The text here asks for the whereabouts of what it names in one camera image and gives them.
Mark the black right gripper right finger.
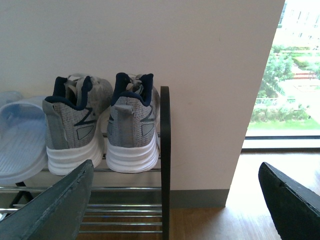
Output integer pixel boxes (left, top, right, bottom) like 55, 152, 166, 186
258, 162, 320, 240

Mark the light blue rubber slipper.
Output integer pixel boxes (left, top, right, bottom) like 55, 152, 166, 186
0, 91, 48, 186

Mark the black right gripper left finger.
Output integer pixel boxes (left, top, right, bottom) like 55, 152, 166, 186
0, 159, 94, 240

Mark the grey knit sneaker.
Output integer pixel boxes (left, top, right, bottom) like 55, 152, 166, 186
106, 72, 160, 174
42, 74, 113, 176

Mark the black metal shoe rack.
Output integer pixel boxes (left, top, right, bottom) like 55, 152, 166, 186
0, 86, 171, 240

